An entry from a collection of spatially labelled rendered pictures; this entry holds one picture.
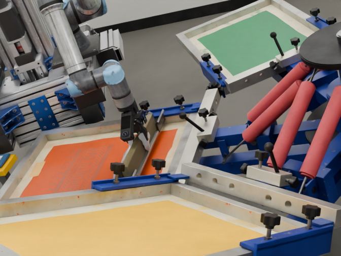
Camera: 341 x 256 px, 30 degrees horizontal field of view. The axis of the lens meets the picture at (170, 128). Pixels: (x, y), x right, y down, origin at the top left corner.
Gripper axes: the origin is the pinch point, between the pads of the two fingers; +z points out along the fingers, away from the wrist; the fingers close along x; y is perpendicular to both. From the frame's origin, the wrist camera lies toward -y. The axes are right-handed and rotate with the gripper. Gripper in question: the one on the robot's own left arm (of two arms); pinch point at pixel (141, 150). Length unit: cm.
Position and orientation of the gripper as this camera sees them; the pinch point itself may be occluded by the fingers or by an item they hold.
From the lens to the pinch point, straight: 249.3
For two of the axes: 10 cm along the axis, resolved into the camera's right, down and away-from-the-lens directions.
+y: 2.4, -5.5, 8.0
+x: -9.2, 1.3, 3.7
